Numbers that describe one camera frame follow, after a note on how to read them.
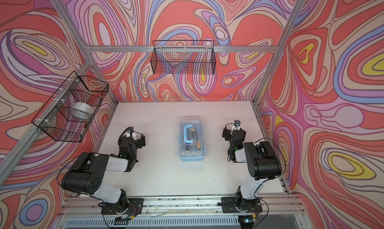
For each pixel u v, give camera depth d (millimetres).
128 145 715
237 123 822
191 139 842
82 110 702
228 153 766
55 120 680
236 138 735
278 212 722
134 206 730
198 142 878
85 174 453
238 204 668
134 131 800
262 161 480
